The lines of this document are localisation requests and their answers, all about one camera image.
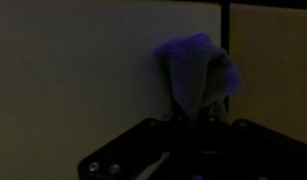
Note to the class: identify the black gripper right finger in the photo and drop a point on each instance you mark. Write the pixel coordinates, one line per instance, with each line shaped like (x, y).
(253, 153)

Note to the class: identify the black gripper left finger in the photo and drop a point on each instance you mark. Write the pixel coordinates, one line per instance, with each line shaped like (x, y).
(143, 150)

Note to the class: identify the blue cloth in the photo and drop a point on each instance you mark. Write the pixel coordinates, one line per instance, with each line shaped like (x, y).
(193, 66)

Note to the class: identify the black framed whiteboard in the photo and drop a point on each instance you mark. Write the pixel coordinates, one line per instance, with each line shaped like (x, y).
(76, 66)

